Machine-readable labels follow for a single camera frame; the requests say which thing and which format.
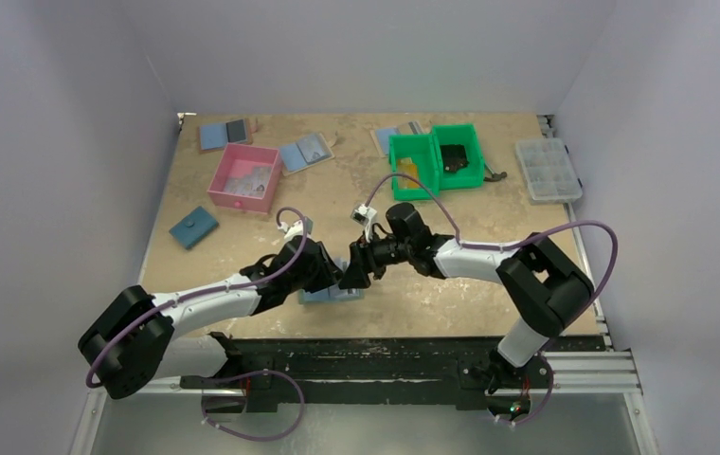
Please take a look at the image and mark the clear compartment organizer box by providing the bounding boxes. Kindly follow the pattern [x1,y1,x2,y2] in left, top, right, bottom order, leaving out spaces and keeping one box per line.
[515,138,583,204]

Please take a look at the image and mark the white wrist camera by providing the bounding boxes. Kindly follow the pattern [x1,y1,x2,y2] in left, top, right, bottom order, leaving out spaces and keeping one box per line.
[351,204,378,228]
[278,217,314,241]

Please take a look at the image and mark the pink open box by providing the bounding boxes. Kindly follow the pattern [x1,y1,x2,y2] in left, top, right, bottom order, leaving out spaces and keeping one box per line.
[207,143,282,214]

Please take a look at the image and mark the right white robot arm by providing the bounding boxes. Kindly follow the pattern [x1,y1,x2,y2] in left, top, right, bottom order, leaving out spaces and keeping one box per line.
[338,202,595,392]

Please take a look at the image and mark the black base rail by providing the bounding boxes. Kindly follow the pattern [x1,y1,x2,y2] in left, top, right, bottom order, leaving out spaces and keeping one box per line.
[177,334,643,416]

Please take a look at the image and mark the blue card behind bin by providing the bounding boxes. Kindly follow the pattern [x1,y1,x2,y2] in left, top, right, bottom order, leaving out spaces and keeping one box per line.
[370,120,424,157]

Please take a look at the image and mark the green bin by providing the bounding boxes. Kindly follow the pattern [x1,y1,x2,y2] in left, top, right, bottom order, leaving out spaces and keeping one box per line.
[388,134,440,201]
[431,123,485,191]

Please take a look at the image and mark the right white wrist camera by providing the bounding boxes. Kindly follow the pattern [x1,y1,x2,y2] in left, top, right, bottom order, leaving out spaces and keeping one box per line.
[351,204,378,228]

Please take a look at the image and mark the black item in bin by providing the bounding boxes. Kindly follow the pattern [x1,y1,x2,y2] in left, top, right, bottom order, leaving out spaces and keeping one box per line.
[440,144,469,173]

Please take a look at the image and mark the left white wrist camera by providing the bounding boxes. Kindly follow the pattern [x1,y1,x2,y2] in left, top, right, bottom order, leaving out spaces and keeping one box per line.
[278,217,314,241]

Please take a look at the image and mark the cards in pink box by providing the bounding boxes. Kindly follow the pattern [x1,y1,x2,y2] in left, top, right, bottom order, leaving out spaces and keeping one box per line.
[224,166,273,198]

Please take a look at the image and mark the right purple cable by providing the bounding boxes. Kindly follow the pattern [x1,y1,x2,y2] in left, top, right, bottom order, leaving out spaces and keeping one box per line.
[363,173,620,429]

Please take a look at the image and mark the yellow item in bin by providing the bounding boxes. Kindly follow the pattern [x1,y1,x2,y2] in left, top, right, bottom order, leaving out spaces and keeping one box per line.
[396,157,420,190]

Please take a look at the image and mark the right green bin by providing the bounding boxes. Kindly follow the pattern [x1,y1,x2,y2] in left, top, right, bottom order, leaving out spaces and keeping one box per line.
[431,123,485,191]

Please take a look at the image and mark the left green bin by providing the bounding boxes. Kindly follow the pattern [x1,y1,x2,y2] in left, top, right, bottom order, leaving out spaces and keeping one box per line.
[388,134,440,201]

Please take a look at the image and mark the green card holder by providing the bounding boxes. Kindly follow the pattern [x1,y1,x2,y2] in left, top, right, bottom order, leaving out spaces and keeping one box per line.
[298,285,364,304]

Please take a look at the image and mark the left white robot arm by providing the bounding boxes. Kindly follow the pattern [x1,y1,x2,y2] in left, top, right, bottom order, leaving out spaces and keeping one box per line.
[78,235,344,399]

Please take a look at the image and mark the dark tool beside bin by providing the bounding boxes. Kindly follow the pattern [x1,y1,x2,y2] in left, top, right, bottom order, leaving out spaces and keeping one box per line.
[484,164,508,183]

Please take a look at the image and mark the dark blue card holder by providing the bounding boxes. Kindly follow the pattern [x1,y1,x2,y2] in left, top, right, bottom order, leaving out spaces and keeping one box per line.
[169,206,220,250]

